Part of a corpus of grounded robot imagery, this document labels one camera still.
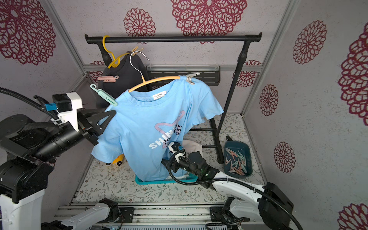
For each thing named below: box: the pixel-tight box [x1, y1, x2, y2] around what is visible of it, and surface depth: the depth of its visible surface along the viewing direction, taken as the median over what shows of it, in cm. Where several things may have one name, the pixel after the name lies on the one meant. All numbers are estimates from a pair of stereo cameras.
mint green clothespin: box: [90, 83, 118, 107], surface depth 38 cm
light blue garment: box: [91, 76, 225, 182], surface depth 50 cm
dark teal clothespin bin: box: [223, 140, 253, 179], surface depth 95 cm
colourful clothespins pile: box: [225, 147, 248, 176], surface depth 94 cm
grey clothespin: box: [185, 72, 201, 85], surface depth 45 cm
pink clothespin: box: [97, 75, 119, 83], surface depth 54 cm
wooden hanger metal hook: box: [128, 51, 181, 93], surface depth 42 cm
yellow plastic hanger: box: [102, 34, 131, 69], surface depth 59 cm
